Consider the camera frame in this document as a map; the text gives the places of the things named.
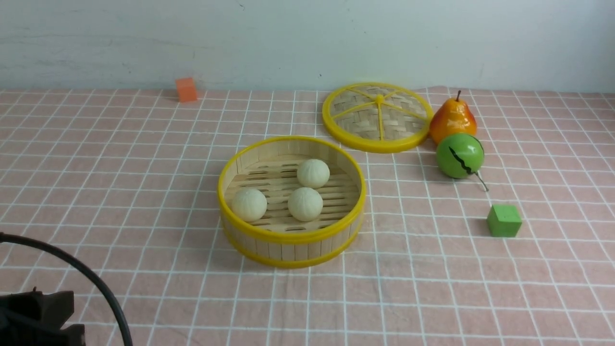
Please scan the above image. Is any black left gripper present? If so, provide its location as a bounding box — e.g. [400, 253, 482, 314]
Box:
[0, 289, 86, 346]

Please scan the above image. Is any cream bun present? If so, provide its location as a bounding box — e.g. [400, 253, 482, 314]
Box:
[296, 159, 330, 190]
[231, 188, 268, 222]
[287, 187, 323, 222]

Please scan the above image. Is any bamboo steamer tray yellow rim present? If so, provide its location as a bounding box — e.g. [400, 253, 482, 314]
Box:
[217, 136, 367, 269]

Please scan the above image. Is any woven steamer lid yellow rim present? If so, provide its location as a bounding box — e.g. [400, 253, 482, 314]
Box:
[321, 83, 433, 153]

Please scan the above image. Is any orange foam cube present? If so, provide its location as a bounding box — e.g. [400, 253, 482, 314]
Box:
[175, 77, 198, 103]

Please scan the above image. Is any orange yellow toy pear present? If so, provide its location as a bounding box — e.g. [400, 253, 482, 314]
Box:
[429, 90, 478, 145]

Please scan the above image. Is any green foam cube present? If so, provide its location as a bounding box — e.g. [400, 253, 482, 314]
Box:
[486, 204, 523, 238]

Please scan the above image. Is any pink checked tablecloth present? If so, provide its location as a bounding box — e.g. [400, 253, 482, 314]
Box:
[0, 89, 615, 346]

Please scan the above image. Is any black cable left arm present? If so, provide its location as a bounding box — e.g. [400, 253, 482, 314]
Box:
[0, 233, 134, 346]

